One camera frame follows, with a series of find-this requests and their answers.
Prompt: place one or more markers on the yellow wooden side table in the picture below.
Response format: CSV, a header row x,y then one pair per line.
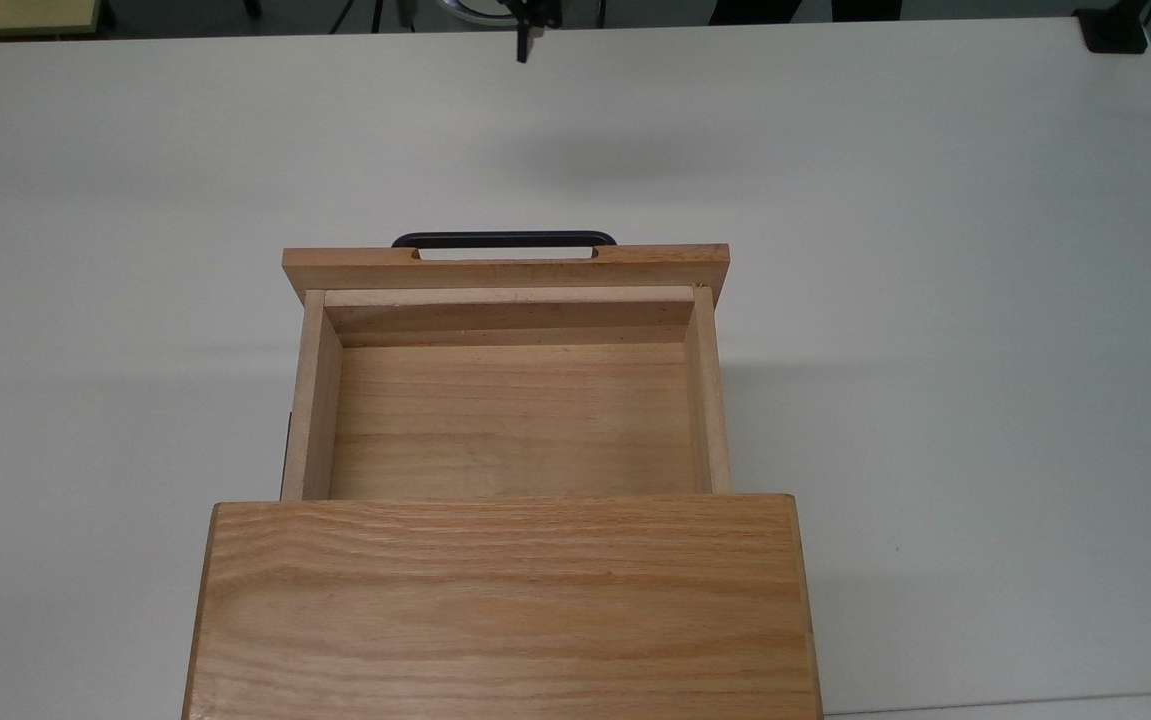
x,y
10,15

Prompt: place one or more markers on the thin black tripod legs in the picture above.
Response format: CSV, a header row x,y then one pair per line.
x,y
346,14

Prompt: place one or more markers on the oak wooden drawer cabinet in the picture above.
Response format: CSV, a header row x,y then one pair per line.
x,y
505,610

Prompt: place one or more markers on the black table clamp mount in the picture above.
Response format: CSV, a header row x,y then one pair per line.
x,y
1113,34

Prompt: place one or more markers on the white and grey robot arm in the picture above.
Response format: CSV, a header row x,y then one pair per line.
x,y
480,7

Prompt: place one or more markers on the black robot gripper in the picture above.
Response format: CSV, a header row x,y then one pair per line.
x,y
533,10

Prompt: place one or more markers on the oak wooden drawer with notch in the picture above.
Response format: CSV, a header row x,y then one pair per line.
x,y
510,420

